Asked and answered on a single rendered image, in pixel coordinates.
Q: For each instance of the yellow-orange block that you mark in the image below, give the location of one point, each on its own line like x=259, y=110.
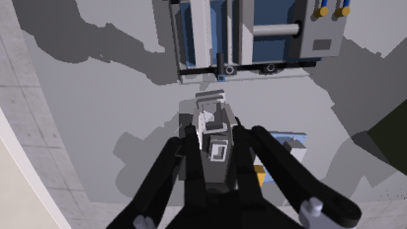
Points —
x=261, y=173

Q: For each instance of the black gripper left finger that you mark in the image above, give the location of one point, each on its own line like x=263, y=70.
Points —
x=146, y=209

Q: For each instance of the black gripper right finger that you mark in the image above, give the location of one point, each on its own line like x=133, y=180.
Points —
x=317, y=205

